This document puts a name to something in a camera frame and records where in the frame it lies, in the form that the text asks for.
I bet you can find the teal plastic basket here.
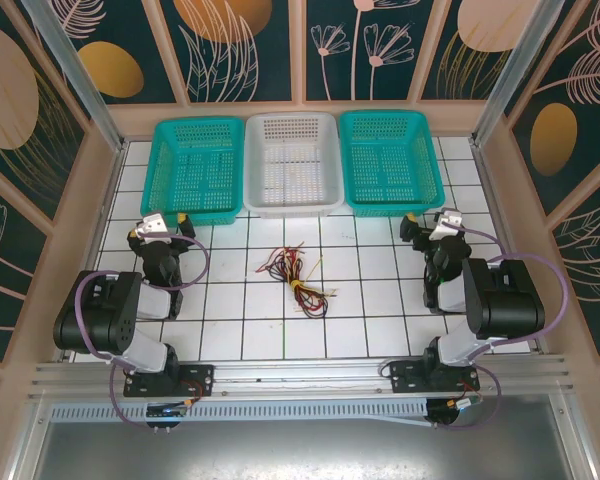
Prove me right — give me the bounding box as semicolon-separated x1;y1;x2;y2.
139;117;246;227
338;109;447;220

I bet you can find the white plastic basket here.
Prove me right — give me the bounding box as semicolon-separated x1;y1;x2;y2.
242;112;345;219

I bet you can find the small electronics board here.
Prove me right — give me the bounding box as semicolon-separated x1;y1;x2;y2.
426;397;483;430
146;405;187;430

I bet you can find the grey metal sheet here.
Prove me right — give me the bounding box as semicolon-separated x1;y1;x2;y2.
9;394;599;480

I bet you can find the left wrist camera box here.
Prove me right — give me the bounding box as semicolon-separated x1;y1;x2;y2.
133;211;171;239

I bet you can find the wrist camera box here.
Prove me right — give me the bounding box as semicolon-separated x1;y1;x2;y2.
133;211;171;239
428;208;464;242

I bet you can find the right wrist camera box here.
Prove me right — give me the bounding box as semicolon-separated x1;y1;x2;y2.
428;208;464;242

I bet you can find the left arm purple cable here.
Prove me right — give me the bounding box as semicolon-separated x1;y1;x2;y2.
76;230;211;427

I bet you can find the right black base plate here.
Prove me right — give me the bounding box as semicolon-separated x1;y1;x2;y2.
388;360;481;397

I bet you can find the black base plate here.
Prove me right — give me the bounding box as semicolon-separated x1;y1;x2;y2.
123;363;216;399
388;360;481;397

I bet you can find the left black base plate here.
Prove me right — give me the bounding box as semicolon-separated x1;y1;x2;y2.
123;363;216;399

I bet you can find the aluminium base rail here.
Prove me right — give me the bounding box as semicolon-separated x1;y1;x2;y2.
27;355;579;402

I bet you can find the aluminium frame post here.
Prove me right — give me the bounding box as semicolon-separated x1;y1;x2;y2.
471;0;566;147
22;0;127;154

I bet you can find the grey slotted cable duct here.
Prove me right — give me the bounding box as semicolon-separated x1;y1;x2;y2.
49;402;431;427

